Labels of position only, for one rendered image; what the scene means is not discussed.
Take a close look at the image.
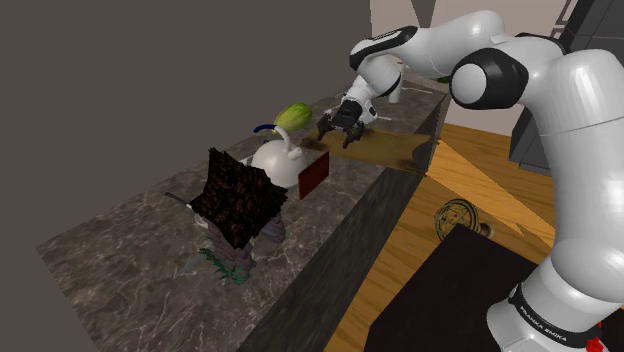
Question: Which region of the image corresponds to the wooden cutting board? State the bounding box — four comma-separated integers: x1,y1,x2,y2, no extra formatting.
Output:
299,127,433,173

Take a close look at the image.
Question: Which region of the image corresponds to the dark red book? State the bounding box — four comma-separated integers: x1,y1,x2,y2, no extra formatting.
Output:
297,150,331,202

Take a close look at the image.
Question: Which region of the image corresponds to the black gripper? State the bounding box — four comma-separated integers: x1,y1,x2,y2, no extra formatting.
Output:
316,98,366,150

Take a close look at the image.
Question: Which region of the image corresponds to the brass globe ornament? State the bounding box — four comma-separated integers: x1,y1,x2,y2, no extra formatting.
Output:
434,198,495,243

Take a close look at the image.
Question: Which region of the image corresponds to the green mango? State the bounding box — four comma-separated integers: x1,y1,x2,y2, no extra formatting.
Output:
273,102,314,132

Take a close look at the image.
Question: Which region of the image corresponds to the grey knife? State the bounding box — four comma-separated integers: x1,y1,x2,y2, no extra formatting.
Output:
164,190,197,211

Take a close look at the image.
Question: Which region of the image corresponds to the white round teapot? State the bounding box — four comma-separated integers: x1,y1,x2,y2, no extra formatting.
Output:
250,122,309,190

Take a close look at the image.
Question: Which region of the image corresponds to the dark robot stand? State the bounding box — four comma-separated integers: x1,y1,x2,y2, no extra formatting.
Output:
363,223,553,352

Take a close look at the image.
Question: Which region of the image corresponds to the miniature house with dark roof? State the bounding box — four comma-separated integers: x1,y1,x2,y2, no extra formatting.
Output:
188,146,290,285

